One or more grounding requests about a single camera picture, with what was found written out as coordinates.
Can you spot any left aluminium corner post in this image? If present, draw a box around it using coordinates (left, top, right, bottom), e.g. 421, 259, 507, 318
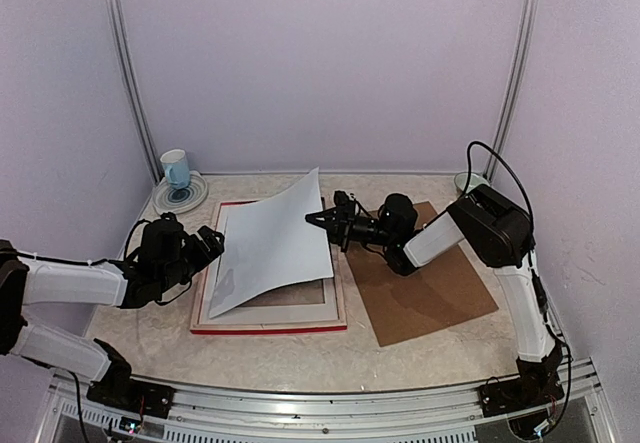
106, 0, 162, 185

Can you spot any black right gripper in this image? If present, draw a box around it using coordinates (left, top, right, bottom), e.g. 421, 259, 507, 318
304, 200, 395, 253

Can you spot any right aluminium corner post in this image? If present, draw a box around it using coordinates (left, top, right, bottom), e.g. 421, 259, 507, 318
492, 0, 539, 156

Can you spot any aluminium corner post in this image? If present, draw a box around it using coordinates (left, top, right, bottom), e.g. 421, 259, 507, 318
492, 0, 539, 156
106, 0, 162, 185

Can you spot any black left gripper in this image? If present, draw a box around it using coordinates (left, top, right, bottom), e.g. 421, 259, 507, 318
157, 225, 224, 292

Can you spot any red wooden picture frame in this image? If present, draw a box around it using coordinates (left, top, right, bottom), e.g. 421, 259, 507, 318
189, 200, 349, 336

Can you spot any pale green ceramic bowl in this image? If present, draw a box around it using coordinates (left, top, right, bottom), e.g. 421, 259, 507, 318
454, 172, 491, 195

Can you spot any brown backing board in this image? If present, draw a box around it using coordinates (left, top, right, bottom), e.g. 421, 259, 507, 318
344, 201, 500, 348

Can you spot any light blue mug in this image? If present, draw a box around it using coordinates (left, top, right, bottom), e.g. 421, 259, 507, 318
160, 149, 190, 190

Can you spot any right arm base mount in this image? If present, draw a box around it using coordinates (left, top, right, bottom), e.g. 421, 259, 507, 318
478, 343, 565, 417

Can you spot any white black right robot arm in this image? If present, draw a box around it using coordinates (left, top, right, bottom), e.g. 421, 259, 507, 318
305, 183, 569, 407

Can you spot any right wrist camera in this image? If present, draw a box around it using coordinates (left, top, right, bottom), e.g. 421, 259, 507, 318
333, 190, 356, 214

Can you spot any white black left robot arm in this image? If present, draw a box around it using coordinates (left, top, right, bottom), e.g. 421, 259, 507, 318
1, 213, 225, 408

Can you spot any cat and books photo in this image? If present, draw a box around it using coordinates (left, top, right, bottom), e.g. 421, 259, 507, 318
208, 168, 334, 318

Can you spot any front aluminium rail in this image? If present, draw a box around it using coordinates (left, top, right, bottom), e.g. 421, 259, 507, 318
34, 357, 621, 443

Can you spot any white photo mat board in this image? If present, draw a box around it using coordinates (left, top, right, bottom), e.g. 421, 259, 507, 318
190, 201, 347, 335

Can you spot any white blue swirl plate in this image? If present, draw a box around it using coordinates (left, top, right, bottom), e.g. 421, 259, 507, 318
151, 170, 209, 215

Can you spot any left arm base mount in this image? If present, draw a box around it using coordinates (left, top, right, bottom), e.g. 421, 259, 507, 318
87, 339, 175, 419

